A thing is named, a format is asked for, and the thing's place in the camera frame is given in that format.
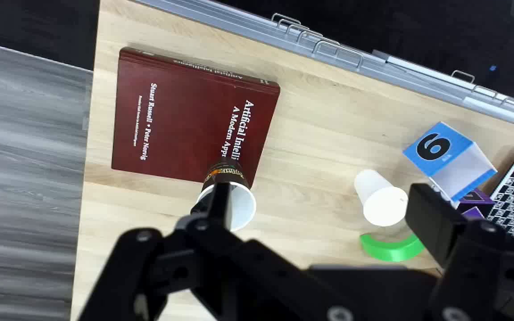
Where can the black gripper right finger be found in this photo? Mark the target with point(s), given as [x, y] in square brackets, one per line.
[483, 268]

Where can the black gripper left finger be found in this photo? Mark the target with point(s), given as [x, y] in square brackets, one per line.
[210, 268]

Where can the purple block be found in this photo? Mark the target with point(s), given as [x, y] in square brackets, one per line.
[477, 199]

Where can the white paper cup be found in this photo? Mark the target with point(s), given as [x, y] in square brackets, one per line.
[243, 206]
[383, 203]

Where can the blue cube with number six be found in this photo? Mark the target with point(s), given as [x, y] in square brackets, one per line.
[442, 153]

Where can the dark red hardcover book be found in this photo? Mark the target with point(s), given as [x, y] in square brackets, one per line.
[179, 119]

